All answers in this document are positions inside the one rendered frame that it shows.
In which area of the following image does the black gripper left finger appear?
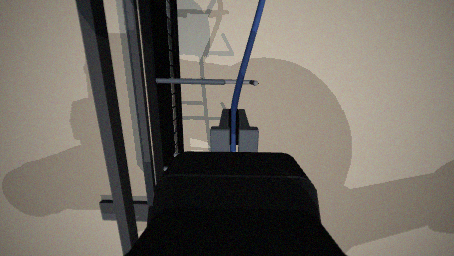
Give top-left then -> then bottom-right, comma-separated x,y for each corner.
210,109 -> 231,152

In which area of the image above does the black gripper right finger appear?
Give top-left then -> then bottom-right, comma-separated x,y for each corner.
236,109 -> 259,152

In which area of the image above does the blue cable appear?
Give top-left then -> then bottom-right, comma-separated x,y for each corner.
230,0 -> 265,152

